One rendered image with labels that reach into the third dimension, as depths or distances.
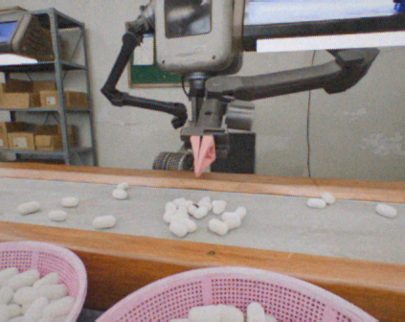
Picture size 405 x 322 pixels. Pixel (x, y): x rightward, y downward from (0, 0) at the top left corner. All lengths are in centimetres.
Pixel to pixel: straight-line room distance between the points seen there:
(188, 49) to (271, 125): 159
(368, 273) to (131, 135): 269
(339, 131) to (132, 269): 240
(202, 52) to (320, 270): 89
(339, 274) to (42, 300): 33
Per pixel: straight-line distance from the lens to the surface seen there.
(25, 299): 38
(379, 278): 36
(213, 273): 31
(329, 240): 47
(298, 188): 67
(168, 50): 113
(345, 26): 40
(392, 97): 273
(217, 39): 105
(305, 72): 75
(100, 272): 39
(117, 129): 297
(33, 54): 56
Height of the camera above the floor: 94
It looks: 11 degrees down
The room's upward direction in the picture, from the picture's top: straight up
